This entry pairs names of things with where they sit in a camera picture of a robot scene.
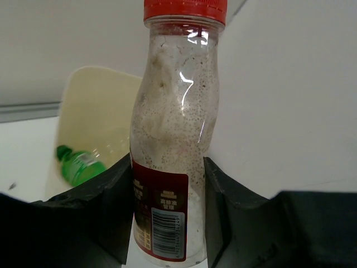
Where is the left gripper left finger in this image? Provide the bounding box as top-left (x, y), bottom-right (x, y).
top-left (1, 155), bottom-right (133, 267)

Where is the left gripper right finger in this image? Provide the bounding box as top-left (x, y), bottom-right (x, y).
top-left (204, 157), bottom-right (356, 267)

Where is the green plastic bottle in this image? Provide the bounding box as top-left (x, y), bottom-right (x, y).
top-left (56, 145), bottom-right (107, 187)

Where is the red cap sauce bottle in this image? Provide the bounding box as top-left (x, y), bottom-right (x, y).
top-left (129, 1), bottom-right (228, 267)

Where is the beige plastic bin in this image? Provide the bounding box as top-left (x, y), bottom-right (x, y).
top-left (54, 66), bottom-right (142, 192)

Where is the back aluminium rail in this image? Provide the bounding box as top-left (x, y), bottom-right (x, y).
top-left (1, 102), bottom-right (61, 123)

